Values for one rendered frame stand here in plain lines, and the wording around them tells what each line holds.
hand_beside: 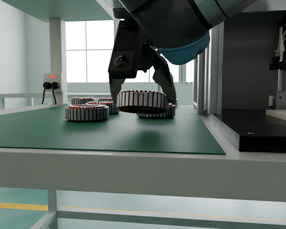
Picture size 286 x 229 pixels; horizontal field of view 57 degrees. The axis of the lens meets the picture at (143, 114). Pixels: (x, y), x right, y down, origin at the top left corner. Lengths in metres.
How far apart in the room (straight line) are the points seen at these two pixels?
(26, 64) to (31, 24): 1.10
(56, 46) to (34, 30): 6.76
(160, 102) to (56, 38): 0.96
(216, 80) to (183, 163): 0.38
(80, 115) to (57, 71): 0.75
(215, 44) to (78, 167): 0.46
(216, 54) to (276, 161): 0.39
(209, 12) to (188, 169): 0.20
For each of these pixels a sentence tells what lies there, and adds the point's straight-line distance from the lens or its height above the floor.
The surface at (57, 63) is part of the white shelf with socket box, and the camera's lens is 1.39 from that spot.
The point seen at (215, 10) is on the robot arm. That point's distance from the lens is 0.37.
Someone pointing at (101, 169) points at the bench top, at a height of 0.73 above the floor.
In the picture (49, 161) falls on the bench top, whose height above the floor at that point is 0.74.
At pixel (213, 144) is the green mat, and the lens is 0.40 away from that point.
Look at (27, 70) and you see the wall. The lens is 8.14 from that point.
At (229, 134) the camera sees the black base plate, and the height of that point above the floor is 0.76.
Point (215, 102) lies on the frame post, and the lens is 0.68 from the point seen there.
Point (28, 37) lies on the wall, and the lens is 8.22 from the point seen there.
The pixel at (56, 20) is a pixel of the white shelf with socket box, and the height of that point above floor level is 1.16.
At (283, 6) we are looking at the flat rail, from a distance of 0.74.
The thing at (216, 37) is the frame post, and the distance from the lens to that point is 0.69.
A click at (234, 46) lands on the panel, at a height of 0.96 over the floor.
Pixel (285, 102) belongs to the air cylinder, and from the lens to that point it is 0.75.
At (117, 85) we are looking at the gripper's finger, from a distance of 0.56.
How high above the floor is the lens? 0.83
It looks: 6 degrees down
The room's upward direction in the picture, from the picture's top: straight up
